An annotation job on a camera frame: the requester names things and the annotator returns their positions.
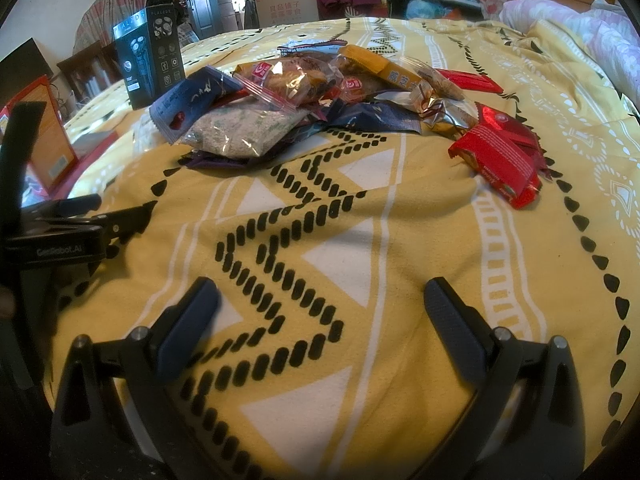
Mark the navy blue snack packet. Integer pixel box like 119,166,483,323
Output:
150,66,243,144

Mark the clear bag grain snack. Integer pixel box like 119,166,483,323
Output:
179,98,308,159

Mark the bun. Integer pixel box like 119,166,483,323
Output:
232,56,343,108

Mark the red snack packet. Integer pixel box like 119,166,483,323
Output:
448,103,550,209

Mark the silver gold foil snack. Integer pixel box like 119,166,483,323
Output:
374,80,480,140

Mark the orange red box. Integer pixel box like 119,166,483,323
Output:
1,76,79,200

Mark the tall black product box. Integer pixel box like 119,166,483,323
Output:
113,3,186,110

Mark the yellow patterned bed blanket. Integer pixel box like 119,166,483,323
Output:
43,18,639,479

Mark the red clear wrapped snack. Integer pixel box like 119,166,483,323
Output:
333,55,388,103

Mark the dark blue foil packet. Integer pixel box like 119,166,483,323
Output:
318,100,428,134

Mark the orange snack bar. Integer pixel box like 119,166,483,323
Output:
340,44,422,91

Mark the thin red snack bar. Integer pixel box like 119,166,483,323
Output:
436,68,503,93

